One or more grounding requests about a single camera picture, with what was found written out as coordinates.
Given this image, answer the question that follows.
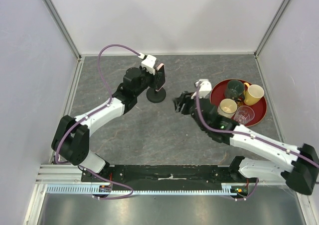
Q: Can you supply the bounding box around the black phone stand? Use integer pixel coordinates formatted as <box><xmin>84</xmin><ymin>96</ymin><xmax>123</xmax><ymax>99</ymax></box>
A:
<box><xmin>146</xmin><ymin>88</ymin><xmax>166</xmax><ymax>104</ymax></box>

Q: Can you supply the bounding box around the dark green mug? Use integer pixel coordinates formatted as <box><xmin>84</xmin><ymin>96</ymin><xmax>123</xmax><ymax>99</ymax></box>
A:
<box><xmin>224</xmin><ymin>80</ymin><xmax>245</xmax><ymax>101</ymax></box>

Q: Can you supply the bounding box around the cream white cup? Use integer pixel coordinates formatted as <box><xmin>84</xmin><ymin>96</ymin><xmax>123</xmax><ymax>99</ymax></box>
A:
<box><xmin>217</xmin><ymin>99</ymin><xmax>238</xmax><ymax>118</ymax></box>

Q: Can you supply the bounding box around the clear drinking glass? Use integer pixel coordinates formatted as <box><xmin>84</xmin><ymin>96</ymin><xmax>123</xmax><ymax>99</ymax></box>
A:
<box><xmin>233</xmin><ymin>106</ymin><xmax>255</xmax><ymax>125</ymax></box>

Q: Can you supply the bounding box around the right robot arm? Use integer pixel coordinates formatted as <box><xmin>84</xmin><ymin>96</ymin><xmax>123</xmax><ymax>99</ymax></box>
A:
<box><xmin>172</xmin><ymin>91</ymin><xmax>319</xmax><ymax>195</ymax></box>

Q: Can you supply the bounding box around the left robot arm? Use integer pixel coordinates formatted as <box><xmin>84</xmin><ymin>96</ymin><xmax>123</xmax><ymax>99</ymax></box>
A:
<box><xmin>51</xmin><ymin>64</ymin><xmax>166</xmax><ymax>182</ymax></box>

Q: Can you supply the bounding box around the yellow mug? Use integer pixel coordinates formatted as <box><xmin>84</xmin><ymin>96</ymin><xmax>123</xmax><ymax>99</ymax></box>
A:
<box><xmin>243</xmin><ymin>82</ymin><xmax>265</xmax><ymax>106</ymax></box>

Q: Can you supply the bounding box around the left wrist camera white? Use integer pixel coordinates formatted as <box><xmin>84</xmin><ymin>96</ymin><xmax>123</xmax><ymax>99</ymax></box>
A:
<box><xmin>138</xmin><ymin>53</ymin><xmax>158</xmax><ymax>75</ymax></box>

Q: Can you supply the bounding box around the phone with pink case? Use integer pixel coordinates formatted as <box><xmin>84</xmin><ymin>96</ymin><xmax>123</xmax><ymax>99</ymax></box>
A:
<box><xmin>155</xmin><ymin>63</ymin><xmax>166</xmax><ymax>91</ymax></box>

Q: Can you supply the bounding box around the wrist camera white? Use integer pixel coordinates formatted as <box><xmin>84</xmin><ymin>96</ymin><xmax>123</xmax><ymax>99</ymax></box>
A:
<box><xmin>138</xmin><ymin>53</ymin><xmax>158</xmax><ymax>75</ymax></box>
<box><xmin>192</xmin><ymin>79</ymin><xmax>212</xmax><ymax>99</ymax></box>

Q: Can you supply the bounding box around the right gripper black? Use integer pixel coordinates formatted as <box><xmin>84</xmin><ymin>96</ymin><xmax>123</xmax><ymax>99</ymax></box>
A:
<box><xmin>172</xmin><ymin>91</ymin><xmax>207</xmax><ymax>131</ymax></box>

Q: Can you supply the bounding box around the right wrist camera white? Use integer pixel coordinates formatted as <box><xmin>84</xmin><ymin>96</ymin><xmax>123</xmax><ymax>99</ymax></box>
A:
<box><xmin>192</xmin><ymin>79</ymin><xmax>212</xmax><ymax>99</ymax></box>

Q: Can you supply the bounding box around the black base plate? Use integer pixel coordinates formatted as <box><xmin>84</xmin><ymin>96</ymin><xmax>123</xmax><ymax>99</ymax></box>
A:
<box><xmin>81</xmin><ymin>164</ymin><xmax>260</xmax><ymax>191</ymax></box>

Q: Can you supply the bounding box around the white cable duct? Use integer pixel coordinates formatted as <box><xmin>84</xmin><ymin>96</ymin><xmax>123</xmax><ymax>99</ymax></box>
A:
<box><xmin>46</xmin><ymin>184</ymin><xmax>237</xmax><ymax>196</ymax></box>

